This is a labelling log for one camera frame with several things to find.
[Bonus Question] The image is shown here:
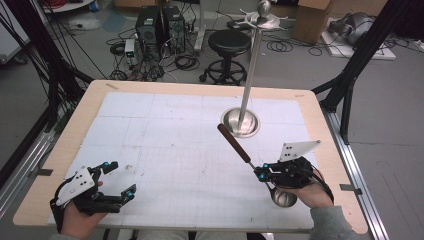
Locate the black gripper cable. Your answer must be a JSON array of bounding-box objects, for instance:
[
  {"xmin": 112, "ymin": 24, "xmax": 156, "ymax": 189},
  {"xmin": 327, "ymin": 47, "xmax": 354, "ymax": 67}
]
[
  {"xmin": 49, "ymin": 175, "xmax": 74, "ymax": 234},
  {"xmin": 311, "ymin": 165, "xmax": 335, "ymax": 205}
]

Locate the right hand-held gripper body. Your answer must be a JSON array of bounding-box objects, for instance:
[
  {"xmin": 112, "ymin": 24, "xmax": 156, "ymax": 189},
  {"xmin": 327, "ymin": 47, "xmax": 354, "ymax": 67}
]
[{"xmin": 269, "ymin": 139, "xmax": 322, "ymax": 189}]

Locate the black round stool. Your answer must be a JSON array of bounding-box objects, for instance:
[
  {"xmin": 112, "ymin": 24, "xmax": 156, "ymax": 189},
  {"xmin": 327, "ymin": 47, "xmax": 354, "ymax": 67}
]
[{"xmin": 199, "ymin": 29, "xmax": 253, "ymax": 87}]

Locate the black metal frame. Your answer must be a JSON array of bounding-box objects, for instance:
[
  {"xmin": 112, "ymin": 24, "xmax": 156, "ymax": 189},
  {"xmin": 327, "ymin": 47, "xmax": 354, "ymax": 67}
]
[
  {"xmin": 0, "ymin": 0, "xmax": 95, "ymax": 132},
  {"xmin": 311, "ymin": 0, "xmax": 415, "ymax": 145}
]

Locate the steel ladle with brown handle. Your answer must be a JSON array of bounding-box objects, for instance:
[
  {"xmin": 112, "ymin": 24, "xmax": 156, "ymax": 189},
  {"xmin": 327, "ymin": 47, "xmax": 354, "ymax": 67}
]
[{"xmin": 216, "ymin": 123, "xmax": 298, "ymax": 209}]

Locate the grey bag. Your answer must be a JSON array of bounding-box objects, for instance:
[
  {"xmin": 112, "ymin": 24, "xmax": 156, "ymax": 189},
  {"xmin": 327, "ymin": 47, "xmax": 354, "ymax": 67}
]
[{"xmin": 328, "ymin": 12, "xmax": 377, "ymax": 46}]

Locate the person's left hand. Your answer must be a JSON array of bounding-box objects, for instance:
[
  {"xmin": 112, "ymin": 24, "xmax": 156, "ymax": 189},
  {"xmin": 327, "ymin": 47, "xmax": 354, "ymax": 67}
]
[{"xmin": 61, "ymin": 180, "xmax": 108, "ymax": 240}]

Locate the steel utensil stand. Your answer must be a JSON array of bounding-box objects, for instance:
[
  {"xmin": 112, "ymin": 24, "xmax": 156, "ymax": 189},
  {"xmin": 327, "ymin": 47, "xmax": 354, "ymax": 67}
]
[{"xmin": 220, "ymin": 0, "xmax": 288, "ymax": 139}]

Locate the white gridded mat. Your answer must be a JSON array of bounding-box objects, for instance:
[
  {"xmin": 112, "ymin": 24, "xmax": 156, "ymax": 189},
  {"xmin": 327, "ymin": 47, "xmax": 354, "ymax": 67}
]
[{"xmin": 47, "ymin": 91, "xmax": 319, "ymax": 233}]

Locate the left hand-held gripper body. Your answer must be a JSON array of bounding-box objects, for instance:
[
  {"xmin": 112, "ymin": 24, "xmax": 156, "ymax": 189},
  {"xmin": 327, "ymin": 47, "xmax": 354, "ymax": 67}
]
[{"xmin": 55, "ymin": 165, "xmax": 123, "ymax": 216}]

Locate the white metal post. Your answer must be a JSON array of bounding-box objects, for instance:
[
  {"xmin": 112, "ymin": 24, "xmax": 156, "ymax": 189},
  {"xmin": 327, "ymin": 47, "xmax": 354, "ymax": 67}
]
[{"xmin": 192, "ymin": 0, "xmax": 208, "ymax": 53}]

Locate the white floor board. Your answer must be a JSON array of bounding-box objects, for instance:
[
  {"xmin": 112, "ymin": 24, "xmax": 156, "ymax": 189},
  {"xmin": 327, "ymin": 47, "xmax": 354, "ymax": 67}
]
[{"xmin": 320, "ymin": 31, "xmax": 397, "ymax": 61}]

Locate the cardboard box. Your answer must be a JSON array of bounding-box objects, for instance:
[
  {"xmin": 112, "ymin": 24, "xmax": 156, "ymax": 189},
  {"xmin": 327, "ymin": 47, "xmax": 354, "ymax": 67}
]
[{"xmin": 293, "ymin": 0, "xmax": 334, "ymax": 45}]

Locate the person's right hand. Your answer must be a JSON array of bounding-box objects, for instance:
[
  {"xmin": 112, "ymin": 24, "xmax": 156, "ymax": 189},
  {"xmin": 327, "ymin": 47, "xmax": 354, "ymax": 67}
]
[{"xmin": 278, "ymin": 181, "xmax": 334, "ymax": 210}]

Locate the aluminium rail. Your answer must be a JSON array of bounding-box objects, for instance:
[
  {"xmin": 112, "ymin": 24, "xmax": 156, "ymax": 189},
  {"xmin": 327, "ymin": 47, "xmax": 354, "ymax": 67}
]
[
  {"xmin": 0, "ymin": 128, "xmax": 58, "ymax": 218},
  {"xmin": 321, "ymin": 108, "xmax": 390, "ymax": 240}
]

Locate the black computer tower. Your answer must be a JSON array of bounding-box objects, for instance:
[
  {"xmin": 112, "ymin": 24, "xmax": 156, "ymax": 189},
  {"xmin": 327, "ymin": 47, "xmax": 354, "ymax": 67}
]
[
  {"xmin": 163, "ymin": 5, "xmax": 187, "ymax": 54},
  {"xmin": 135, "ymin": 6, "xmax": 163, "ymax": 47}
]

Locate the small bench power supply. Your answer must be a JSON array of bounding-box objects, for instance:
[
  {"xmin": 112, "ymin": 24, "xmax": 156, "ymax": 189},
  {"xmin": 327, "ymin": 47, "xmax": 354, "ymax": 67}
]
[{"xmin": 124, "ymin": 38, "xmax": 138, "ymax": 66}]

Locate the black power adapter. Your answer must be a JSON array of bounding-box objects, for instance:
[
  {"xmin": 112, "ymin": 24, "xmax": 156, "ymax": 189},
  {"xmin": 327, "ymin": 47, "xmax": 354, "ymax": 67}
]
[{"xmin": 226, "ymin": 19, "xmax": 245, "ymax": 30}]

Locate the tangle of black cables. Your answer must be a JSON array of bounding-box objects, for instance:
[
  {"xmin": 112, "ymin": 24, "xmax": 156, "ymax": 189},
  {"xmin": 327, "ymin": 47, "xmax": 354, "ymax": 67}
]
[{"xmin": 105, "ymin": 26, "xmax": 168, "ymax": 83}]

